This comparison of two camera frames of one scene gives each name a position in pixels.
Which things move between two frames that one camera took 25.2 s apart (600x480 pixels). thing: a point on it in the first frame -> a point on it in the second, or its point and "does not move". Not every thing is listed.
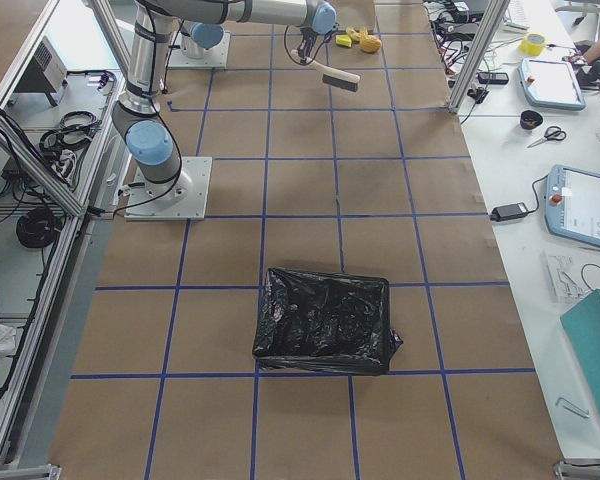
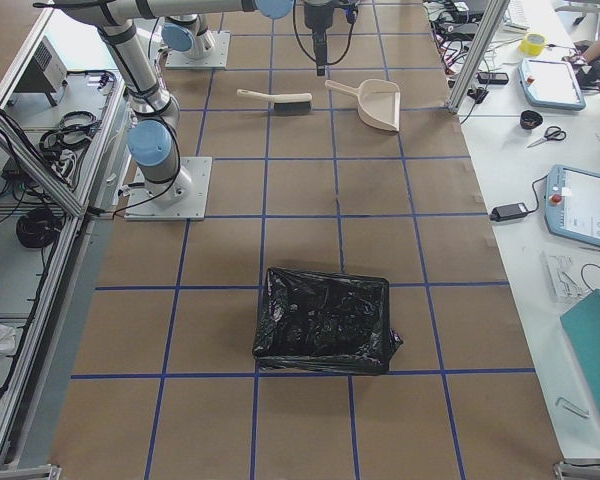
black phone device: (494, 78) does not move
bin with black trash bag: (326, 323) does not move
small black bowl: (530, 120) does not move
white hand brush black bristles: (332, 77) -> (286, 104)
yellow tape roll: (533, 44) does not move
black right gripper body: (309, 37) -> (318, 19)
